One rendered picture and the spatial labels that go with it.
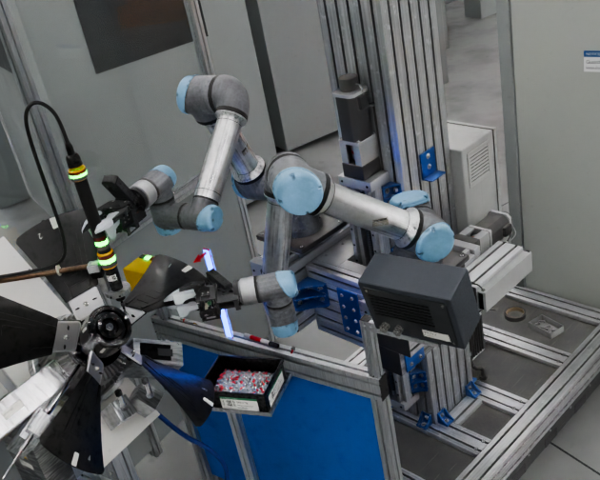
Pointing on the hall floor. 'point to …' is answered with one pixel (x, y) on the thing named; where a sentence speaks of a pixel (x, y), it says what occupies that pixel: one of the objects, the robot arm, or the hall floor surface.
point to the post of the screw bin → (243, 446)
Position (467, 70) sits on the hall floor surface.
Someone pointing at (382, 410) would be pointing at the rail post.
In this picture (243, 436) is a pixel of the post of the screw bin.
